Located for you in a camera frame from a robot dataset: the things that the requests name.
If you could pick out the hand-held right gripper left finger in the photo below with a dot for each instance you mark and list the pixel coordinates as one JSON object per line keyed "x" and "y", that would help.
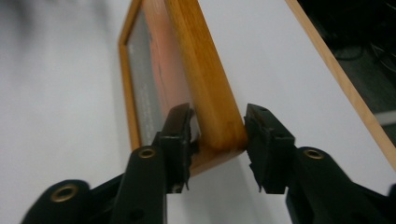
{"x": 176, "y": 146}

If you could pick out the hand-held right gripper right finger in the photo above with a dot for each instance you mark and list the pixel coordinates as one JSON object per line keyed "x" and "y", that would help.
{"x": 267, "y": 149}

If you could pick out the wooden picture frame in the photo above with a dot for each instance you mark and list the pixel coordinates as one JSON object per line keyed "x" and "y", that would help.
{"x": 202, "y": 77}

